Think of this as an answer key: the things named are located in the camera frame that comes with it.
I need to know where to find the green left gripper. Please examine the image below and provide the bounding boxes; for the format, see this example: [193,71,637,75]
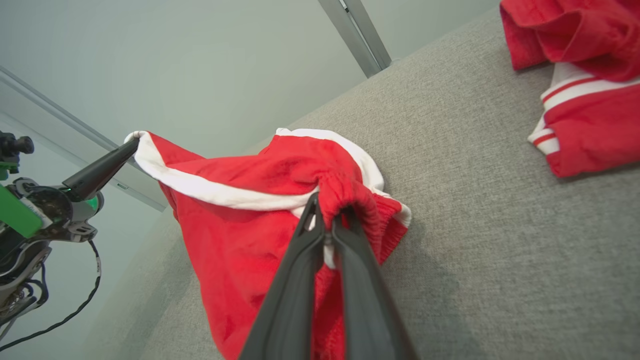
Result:
[0,137,141,244]

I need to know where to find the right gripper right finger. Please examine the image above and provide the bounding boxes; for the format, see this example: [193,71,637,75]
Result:
[330,207,418,360]

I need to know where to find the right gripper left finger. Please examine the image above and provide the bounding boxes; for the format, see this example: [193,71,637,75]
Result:
[239,192,326,360]

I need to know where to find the red shorts with white stripes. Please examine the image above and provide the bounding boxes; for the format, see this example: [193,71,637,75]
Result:
[124,127,412,360]

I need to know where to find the red number 23 jersey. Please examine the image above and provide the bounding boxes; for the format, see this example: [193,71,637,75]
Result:
[500,0,640,178]

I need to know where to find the grey fabric sofa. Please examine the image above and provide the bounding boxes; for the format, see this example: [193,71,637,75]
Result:
[75,7,640,360]

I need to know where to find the grey wall rail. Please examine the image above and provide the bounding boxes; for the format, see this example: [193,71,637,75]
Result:
[0,65,168,213]

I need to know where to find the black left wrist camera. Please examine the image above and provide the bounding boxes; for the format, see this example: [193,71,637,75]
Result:
[0,131,35,181]

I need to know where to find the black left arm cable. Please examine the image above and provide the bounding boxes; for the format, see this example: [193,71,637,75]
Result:
[0,240,102,351]

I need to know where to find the grey partition post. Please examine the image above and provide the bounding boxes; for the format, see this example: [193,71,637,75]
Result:
[317,0,392,78]

